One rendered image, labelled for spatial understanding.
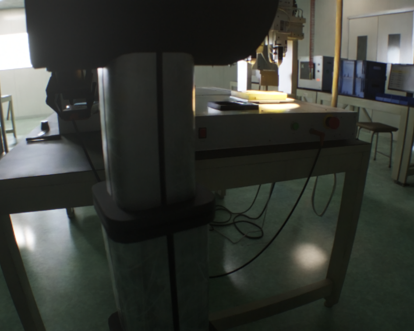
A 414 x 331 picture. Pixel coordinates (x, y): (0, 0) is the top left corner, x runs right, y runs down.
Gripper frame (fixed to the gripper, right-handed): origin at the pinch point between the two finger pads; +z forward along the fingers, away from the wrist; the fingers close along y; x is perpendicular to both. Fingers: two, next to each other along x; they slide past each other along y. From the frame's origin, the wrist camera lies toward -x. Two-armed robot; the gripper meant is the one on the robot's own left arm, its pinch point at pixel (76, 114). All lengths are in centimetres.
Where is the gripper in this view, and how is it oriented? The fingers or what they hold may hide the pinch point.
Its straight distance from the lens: 76.9
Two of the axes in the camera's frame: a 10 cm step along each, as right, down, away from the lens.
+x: 2.0, 7.3, -6.5
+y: -9.7, 0.7, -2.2
